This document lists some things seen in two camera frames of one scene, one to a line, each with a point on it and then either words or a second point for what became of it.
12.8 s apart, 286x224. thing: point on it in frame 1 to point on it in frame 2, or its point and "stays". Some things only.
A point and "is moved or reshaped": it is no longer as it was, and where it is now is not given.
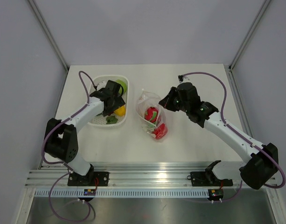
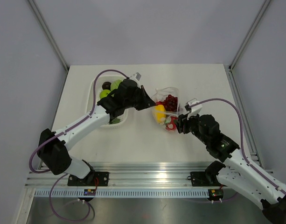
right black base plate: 207,179 stays
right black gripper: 167,102 to 182,120
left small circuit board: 88,192 stays
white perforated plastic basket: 101,121 stays
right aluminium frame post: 254,26 stays
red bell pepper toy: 160,131 to 171,126
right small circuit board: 215,194 stays
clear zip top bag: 151,115 is moved or reshaped
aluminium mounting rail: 136,174 stays
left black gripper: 118,103 to 146,101
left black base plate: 91,178 stays
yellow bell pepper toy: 121,111 is moved or reshaped
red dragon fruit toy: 151,114 to 169,119
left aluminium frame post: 48,34 stays
